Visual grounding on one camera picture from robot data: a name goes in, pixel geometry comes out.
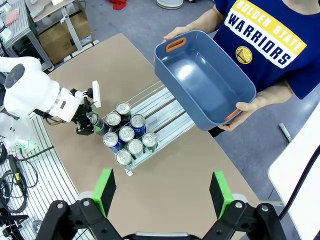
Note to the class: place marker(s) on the brown-top adjustable desk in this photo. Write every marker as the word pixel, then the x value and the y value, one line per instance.
pixel 47 8

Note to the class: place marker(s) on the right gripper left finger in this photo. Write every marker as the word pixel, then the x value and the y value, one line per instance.
pixel 103 191

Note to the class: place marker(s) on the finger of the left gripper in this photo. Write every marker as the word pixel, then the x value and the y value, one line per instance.
pixel 91 110
pixel 86 129

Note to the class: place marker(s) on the white table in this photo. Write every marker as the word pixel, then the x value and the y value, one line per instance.
pixel 285 182

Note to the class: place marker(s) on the white cylindrical air purifier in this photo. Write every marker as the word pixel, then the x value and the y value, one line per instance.
pixel 170 3

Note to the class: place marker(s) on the person in blue Warriors shirt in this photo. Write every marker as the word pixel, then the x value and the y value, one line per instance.
pixel 307 75

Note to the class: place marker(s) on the green Chilsung soda can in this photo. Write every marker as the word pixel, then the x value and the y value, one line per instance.
pixel 135 146
pixel 149 139
pixel 123 157

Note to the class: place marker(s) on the person's left forearm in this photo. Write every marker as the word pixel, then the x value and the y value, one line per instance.
pixel 275 96

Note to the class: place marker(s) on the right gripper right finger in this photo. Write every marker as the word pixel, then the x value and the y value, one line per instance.
pixel 221 191

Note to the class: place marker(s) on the blue Pepsi can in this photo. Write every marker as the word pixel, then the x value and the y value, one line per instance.
pixel 110 139
pixel 126 133
pixel 138 121

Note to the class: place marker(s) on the red cloth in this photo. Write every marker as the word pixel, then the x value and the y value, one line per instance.
pixel 117 3

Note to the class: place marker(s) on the white floor tube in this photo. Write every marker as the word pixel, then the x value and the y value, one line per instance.
pixel 285 132

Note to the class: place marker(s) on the person's left hand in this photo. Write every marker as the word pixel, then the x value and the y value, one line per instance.
pixel 246 108

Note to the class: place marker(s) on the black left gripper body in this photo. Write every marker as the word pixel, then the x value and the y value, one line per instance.
pixel 83 113

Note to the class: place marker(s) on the person's right hand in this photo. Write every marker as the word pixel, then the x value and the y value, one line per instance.
pixel 177 32

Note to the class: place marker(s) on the aluminium frame cart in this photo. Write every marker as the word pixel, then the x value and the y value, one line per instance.
pixel 21 27

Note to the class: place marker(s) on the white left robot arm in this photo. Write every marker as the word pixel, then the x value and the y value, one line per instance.
pixel 30 87

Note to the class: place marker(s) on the person's right forearm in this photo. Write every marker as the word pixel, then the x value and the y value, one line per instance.
pixel 205 20

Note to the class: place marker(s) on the large cardboard box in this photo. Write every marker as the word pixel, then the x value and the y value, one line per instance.
pixel 57 40

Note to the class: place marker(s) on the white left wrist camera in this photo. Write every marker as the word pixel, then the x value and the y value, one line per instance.
pixel 96 93

